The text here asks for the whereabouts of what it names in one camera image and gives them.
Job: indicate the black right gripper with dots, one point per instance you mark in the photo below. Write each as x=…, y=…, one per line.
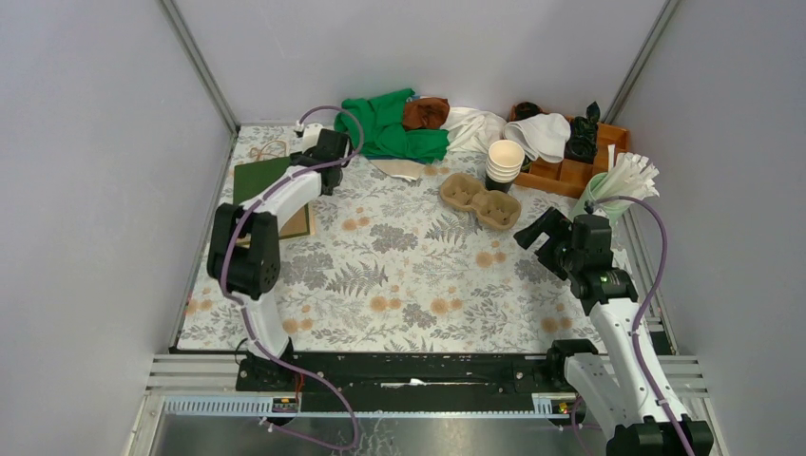
x=553, y=223

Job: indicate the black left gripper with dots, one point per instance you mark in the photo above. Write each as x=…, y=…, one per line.
x=305, y=154

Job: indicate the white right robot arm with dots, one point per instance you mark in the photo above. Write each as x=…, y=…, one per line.
x=635, y=405

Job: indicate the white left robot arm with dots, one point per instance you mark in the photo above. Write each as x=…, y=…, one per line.
x=244, y=253

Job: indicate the wooden compartment tray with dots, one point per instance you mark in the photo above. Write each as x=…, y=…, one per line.
x=569, y=177

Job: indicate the green cloth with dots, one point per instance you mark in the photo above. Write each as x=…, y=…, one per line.
x=380, y=119

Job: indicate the green straw holder cup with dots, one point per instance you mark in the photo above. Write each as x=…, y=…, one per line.
x=612, y=210

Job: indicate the cardboard cup carrier tray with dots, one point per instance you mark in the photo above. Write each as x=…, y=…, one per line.
x=493, y=208

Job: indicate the black crumpled bag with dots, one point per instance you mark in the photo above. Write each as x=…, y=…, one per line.
x=582, y=143

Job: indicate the white paper straws bundle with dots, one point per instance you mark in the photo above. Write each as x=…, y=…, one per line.
x=631, y=175

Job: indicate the stack of paper cups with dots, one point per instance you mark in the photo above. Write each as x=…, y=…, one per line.
x=504, y=163

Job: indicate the white folded towel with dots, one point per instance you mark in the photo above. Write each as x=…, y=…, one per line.
x=543, y=137

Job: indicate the brown cloth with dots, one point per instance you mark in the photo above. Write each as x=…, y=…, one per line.
x=425, y=113

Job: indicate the white cloth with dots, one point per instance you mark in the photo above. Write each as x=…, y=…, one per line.
x=472, y=130

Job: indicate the floral table mat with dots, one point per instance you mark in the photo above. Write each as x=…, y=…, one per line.
x=390, y=267

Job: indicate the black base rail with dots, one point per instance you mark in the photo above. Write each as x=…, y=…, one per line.
x=407, y=382

